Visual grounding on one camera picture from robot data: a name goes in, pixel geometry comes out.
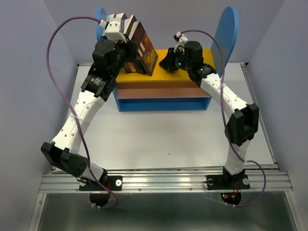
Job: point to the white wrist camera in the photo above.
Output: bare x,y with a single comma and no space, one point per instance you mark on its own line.
113,30
181,39

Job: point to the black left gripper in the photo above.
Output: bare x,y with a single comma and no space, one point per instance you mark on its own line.
131,48

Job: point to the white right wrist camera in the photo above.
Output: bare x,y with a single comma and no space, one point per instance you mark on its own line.
181,39

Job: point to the Edward Tulane book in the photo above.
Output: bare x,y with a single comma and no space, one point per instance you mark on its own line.
145,51

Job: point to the Jane Eyre book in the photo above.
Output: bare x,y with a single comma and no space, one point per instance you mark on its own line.
121,16

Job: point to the Little Women book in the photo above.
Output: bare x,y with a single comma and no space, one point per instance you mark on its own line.
127,29

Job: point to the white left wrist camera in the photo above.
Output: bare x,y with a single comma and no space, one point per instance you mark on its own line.
113,30

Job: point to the aluminium mounting rail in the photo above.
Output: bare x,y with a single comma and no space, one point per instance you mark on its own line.
181,180

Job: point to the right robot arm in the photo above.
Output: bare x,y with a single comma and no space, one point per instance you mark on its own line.
240,118

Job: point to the blue wooden bookshelf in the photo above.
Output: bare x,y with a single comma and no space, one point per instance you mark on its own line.
162,91

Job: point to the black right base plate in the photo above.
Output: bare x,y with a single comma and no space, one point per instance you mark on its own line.
221,182

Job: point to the Three Days to See book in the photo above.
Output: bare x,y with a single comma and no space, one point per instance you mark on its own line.
135,66

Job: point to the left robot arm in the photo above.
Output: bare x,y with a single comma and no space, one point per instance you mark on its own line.
63,151

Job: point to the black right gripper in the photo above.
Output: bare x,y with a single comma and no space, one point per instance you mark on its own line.
166,63

